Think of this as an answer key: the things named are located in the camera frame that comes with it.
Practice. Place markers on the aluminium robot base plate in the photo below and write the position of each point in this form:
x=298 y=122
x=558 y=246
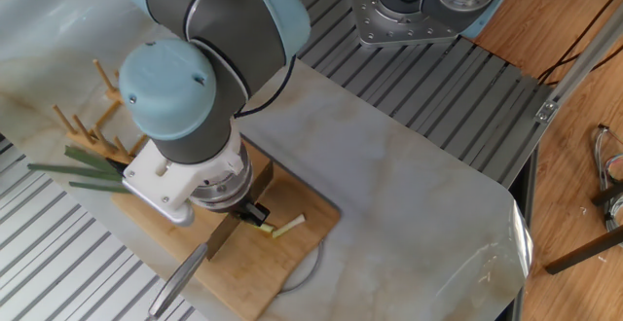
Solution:
x=409 y=29

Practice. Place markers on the white marble pattern mat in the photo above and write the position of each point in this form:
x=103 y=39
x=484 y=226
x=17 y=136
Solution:
x=409 y=204

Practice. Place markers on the wooden slotted rack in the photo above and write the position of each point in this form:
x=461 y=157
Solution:
x=102 y=76

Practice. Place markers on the black bar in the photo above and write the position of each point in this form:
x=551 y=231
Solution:
x=584 y=253

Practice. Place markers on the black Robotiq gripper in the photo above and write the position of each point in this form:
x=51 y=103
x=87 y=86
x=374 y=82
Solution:
x=238 y=202

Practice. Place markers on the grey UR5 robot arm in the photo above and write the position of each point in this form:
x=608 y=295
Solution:
x=214 y=19

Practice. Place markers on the green garlic stalk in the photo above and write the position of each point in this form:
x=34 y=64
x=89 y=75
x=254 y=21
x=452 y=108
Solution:
x=78 y=170

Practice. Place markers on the aluminium frame post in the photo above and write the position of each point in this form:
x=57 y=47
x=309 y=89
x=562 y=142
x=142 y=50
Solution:
x=584 y=68

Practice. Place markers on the short white garlic piece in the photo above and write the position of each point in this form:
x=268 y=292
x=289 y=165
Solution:
x=289 y=227

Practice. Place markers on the bamboo cutting board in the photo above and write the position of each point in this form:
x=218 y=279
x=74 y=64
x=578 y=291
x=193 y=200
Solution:
x=292 y=258

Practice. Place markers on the steel kitchen knife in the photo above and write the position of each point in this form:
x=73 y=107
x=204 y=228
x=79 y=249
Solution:
x=226 y=238

